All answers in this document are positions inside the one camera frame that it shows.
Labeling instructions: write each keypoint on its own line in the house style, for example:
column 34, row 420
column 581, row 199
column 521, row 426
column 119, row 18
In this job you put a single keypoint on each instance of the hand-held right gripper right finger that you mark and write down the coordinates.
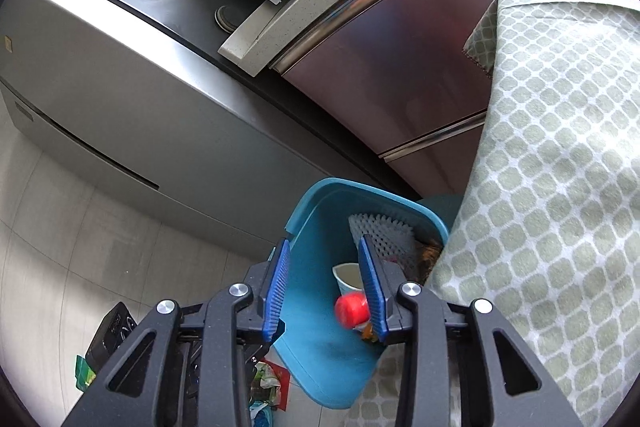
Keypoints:
column 374, row 297

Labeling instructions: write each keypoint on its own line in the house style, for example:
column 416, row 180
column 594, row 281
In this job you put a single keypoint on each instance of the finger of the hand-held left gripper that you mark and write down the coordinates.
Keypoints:
column 192, row 372

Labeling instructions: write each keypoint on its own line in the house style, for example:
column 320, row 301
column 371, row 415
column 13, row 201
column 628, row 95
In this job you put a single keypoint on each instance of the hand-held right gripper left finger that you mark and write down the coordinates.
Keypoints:
column 275, row 297

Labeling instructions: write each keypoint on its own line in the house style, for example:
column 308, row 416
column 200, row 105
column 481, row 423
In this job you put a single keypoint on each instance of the small red plastic cup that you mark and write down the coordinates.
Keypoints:
column 351, row 308

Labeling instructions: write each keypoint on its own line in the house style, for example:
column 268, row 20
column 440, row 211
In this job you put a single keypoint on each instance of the blue plastic bin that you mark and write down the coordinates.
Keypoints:
column 310, row 307

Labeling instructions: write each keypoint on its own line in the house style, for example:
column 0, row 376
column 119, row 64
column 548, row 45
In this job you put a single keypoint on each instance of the white foam fruit net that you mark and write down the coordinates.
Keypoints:
column 385, row 232

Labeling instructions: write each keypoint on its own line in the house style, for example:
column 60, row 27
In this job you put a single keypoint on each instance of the red snack wrapper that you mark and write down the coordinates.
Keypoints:
column 282, row 382

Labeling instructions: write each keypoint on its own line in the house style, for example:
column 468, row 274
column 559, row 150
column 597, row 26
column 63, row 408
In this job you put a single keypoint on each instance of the white paper cup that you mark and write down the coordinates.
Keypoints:
column 347, row 277

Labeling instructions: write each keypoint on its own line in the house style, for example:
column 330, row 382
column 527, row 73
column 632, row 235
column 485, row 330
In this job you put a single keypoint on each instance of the green packet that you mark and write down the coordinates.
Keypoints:
column 86, row 372

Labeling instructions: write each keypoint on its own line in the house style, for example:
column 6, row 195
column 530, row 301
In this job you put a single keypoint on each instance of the brown crumpled wrapper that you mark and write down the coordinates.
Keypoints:
column 430, row 262

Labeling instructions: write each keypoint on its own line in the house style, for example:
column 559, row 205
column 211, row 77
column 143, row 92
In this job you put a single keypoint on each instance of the patterned tablecloth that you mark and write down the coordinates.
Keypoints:
column 550, row 157

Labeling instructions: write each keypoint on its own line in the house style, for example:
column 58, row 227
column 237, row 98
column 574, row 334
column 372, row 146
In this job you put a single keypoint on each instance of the pink base cabinets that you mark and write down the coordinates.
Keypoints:
column 400, row 57

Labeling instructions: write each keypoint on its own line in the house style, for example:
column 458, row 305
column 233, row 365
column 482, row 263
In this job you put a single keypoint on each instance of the grey refrigerator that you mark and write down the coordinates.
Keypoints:
column 125, row 82

